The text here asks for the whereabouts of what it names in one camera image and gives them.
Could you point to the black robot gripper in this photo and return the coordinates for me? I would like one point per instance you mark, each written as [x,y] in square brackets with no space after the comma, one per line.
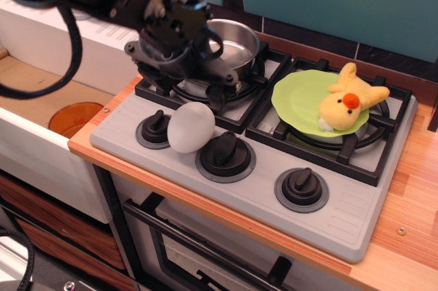
[176,43]

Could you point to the white egg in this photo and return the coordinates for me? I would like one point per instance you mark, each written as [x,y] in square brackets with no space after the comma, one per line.
[191,127]

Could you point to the yellow stuffed duck toy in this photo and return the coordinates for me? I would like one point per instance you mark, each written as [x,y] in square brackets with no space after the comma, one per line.
[347,99]

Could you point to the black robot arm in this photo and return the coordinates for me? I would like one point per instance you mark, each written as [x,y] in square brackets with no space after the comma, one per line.
[111,11]

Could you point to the black left stove knob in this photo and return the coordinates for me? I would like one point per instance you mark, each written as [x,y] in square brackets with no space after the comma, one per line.
[152,132]

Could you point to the black stove knob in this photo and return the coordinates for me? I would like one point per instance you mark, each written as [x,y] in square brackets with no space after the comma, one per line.
[226,159]
[301,190]
[152,132]

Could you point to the stainless steel pot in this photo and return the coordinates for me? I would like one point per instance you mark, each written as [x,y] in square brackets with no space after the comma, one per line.
[225,53]

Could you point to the black middle stove knob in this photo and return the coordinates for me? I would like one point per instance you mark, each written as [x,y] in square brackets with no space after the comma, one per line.
[226,159]

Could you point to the green plastic plate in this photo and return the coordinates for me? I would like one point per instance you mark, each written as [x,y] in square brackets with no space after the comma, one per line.
[296,99]

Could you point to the black right stove knob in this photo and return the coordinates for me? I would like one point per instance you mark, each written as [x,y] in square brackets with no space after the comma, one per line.
[301,190]

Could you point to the grey toy stove top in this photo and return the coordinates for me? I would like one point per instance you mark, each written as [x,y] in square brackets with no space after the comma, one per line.
[342,227]

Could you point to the black left burner grate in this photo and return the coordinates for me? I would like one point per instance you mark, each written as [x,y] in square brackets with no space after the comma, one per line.
[239,109]

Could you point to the black burner grate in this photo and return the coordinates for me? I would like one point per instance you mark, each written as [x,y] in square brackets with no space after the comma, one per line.
[362,155]
[239,109]

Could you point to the orange transparent plastic cup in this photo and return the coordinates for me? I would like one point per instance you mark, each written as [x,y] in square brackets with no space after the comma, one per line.
[71,118]

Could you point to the white toy sink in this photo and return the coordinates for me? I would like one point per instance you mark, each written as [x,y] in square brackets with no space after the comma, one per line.
[35,52]

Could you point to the wooden drawer fronts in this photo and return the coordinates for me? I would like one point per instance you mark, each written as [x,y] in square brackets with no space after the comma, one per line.
[65,233]

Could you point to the black right burner grate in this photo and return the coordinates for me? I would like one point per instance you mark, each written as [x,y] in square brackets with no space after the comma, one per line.
[362,155]

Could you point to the oven door with black handle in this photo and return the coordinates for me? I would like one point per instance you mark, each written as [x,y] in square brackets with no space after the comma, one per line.
[200,254]

